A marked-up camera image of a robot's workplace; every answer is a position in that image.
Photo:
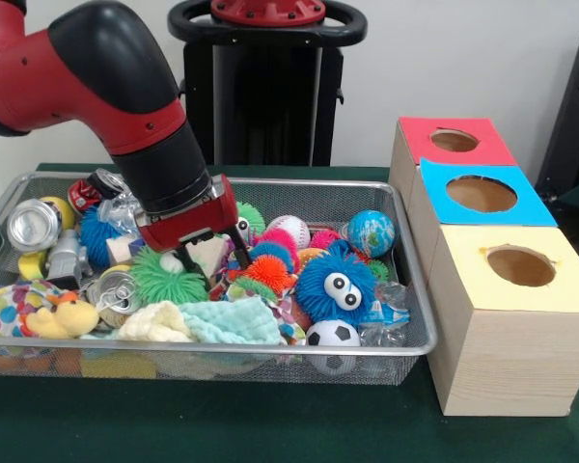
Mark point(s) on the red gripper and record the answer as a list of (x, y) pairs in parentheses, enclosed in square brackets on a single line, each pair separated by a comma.
[(188, 226)]

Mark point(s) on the beige wedge block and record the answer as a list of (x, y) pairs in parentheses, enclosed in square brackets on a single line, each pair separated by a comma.
[(210, 255)]

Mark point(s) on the large green spiky ball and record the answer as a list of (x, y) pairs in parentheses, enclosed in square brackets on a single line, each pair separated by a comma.
[(164, 284)]

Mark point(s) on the crushed printed metal can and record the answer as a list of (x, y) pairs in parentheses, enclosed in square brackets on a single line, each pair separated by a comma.
[(116, 294)]

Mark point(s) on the yellow plush duck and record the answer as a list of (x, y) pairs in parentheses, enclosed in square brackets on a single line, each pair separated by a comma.
[(65, 316)]

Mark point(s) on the colourful polka dot cloth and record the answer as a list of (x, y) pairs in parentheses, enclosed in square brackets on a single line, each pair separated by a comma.
[(5, 308), (289, 330)]

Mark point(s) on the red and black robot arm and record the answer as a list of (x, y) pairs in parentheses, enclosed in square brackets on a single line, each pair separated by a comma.
[(101, 87)]

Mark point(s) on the wooden box with three holes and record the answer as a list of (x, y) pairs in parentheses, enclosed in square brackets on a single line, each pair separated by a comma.
[(511, 366)]

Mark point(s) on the mint green cloth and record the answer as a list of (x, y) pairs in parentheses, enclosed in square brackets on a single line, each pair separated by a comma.
[(231, 320)]

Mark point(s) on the cream yellow cloth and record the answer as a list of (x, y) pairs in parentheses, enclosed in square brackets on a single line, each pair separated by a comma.
[(154, 325)]

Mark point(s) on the blue spiky ball with eyes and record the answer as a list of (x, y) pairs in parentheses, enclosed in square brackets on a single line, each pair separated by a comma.
[(318, 284)]

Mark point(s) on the black and white soccer ball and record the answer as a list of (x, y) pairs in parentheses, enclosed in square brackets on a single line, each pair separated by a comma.
[(333, 334)]

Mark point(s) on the blue globe ball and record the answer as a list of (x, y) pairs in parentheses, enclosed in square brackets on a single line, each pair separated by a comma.
[(370, 234)]

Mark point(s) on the silver metal can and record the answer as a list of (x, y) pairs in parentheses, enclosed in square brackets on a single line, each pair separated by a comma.
[(31, 226)]

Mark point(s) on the black upright panel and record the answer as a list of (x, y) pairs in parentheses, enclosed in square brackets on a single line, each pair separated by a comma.
[(571, 120)]

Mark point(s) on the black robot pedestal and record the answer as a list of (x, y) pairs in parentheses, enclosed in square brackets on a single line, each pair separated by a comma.
[(280, 106)]

